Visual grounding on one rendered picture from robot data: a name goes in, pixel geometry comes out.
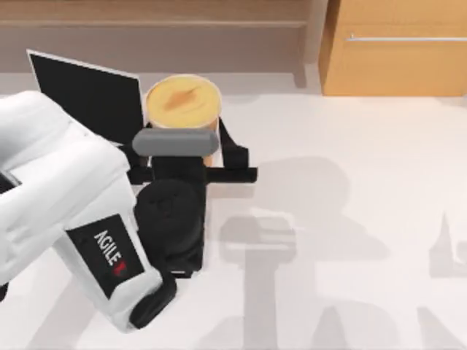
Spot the wooden cupboard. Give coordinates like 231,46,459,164
317,0,467,98

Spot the long metal handle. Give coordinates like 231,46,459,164
346,34,467,42

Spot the wooden cupboard door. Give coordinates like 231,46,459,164
323,0,467,97

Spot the pale grey rounded box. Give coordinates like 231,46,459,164
131,128,217,158

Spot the wooden open shelf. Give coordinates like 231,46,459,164
0,0,329,74

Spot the white framed blackboard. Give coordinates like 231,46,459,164
26,49,146,147

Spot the yellow round cup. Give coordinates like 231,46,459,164
145,74,223,168

